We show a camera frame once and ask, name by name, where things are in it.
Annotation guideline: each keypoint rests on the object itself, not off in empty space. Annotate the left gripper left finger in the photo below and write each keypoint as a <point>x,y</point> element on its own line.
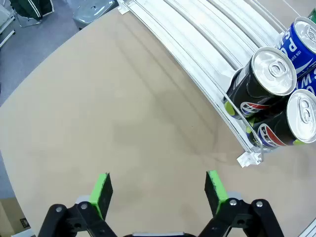
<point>98,195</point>

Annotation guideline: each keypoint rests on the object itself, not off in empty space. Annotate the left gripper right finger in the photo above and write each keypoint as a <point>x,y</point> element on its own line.
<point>217,192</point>

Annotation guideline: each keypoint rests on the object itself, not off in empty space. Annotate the black Pepsi can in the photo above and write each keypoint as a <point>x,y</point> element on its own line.
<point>251,91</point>
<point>274,128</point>

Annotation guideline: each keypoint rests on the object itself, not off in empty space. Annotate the grey plastic step stool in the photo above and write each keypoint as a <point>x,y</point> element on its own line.
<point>93,11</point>

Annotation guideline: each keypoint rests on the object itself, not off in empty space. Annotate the translucent chair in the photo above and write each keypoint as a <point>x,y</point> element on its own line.
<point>27,22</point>

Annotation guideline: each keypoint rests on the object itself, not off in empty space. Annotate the white metal shelf cart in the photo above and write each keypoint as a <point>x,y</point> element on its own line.
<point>5,24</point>

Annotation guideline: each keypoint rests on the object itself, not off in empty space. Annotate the dark green striped jacket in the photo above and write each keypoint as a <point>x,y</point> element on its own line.
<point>32,8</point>

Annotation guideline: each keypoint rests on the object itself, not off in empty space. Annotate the white slotted robot base plate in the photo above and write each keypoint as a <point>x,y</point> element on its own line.
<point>309,229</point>

